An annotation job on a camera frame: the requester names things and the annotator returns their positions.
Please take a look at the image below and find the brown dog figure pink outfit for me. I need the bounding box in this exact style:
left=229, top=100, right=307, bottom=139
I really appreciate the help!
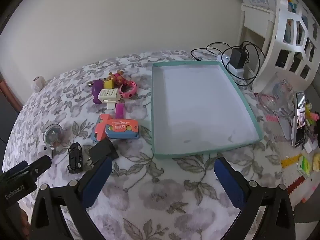
left=108, top=70, right=128, bottom=85

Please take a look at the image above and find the pile of small colourful toys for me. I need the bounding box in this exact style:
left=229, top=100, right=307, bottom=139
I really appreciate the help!
left=301, top=100, right=320, bottom=153

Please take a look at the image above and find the clear plastic packaging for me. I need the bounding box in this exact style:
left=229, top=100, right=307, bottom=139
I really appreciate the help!
left=255, top=79, right=295, bottom=120

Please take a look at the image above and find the teal cardboard tray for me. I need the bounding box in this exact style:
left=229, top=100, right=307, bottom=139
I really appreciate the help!
left=151, top=60, right=263, bottom=160

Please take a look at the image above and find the black toy car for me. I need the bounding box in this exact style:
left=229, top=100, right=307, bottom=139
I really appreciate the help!
left=67, top=142, right=83, bottom=174

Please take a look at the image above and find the large orange and blue toy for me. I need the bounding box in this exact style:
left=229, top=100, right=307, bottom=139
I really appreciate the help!
left=104, top=117, right=140, bottom=140

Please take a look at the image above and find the clutter of small colourful toys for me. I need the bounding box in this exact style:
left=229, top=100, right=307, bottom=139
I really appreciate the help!
left=255, top=90, right=320, bottom=213

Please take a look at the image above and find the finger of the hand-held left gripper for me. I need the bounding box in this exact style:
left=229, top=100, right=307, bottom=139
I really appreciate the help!
left=27, top=154, right=52, bottom=178
left=3, top=161, right=29, bottom=179

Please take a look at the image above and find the pink toy watch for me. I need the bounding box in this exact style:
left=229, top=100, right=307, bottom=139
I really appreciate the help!
left=118, top=80, right=138, bottom=100

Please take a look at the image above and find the yellow brick strip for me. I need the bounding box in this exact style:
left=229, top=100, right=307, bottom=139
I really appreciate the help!
left=280, top=154, right=300, bottom=169

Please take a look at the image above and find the green and yellow toy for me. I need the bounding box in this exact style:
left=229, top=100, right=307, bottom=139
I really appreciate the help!
left=297, top=155, right=311, bottom=178

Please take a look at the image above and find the black power adapter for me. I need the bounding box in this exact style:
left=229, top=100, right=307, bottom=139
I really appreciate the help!
left=230, top=45, right=247, bottom=69

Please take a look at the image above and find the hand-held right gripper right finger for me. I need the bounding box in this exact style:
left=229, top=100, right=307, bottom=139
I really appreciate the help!
left=214, top=157, right=297, bottom=240

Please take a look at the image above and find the clear round bead container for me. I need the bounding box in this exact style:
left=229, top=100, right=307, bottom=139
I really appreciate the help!
left=42, top=122, right=64, bottom=147

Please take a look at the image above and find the dark furniture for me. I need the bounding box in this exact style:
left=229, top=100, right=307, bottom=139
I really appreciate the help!
left=0, top=76, right=24, bottom=165

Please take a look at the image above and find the small white ball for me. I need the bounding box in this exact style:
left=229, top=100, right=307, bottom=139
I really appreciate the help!
left=30, top=76, right=45, bottom=92

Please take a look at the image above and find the purple and yellow toy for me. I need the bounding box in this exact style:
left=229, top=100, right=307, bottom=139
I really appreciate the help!
left=91, top=79, right=114, bottom=105

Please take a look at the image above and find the small orange and blue toy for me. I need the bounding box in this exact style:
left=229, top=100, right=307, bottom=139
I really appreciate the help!
left=90, top=114, right=110, bottom=143

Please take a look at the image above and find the red serrated strip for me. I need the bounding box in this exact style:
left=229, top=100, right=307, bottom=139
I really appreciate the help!
left=286, top=175, right=307, bottom=195

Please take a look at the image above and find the floral blanket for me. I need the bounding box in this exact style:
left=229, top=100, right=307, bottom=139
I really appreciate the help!
left=2, top=50, right=300, bottom=240

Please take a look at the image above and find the white brush with magenta handle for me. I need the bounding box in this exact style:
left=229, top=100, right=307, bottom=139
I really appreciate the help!
left=98, top=88, right=125, bottom=119

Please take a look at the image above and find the black charger with cables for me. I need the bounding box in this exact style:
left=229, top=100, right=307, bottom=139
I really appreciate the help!
left=225, top=41, right=265, bottom=87

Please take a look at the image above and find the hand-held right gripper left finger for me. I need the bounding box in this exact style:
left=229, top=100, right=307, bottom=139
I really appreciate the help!
left=30, top=152, right=113, bottom=240

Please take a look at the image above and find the white power strip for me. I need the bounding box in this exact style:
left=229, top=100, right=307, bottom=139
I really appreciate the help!
left=216, top=54, right=247, bottom=80

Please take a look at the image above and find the black smartphone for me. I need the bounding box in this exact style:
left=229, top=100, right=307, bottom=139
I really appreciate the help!
left=291, top=91, right=307, bottom=147

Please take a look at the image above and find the white furniture frame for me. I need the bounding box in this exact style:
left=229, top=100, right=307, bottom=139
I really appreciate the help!
left=240, top=2, right=277, bottom=48

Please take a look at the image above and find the black charger plug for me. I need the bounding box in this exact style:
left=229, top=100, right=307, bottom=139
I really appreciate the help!
left=89, top=138, right=119, bottom=168

